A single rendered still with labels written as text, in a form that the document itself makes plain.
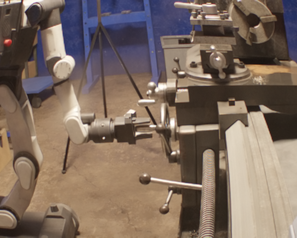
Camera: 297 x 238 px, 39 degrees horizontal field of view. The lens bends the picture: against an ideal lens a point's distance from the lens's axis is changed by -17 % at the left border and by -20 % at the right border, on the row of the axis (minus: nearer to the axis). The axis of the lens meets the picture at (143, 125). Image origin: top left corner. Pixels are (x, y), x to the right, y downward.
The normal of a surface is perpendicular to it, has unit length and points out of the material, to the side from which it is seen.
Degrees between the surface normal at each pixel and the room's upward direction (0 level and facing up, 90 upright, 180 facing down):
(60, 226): 0
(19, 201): 90
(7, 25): 99
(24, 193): 114
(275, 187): 0
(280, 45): 90
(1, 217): 90
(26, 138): 90
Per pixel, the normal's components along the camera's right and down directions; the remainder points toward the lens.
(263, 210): -0.10, -0.94
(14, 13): 0.85, 0.25
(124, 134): -0.07, 0.60
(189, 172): -0.11, 0.33
